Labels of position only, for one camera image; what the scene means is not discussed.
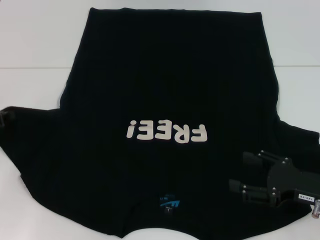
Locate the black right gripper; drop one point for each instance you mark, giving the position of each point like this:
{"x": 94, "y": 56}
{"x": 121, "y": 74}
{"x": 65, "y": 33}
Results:
{"x": 282, "y": 177}

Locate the black shirt with FREE print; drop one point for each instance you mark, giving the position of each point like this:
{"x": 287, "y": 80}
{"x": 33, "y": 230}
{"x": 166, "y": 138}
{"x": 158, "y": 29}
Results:
{"x": 160, "y": 75}

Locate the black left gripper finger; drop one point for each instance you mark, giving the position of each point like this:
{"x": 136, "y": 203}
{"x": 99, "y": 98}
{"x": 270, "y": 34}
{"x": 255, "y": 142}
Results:
{"x": 3, "y": 118}

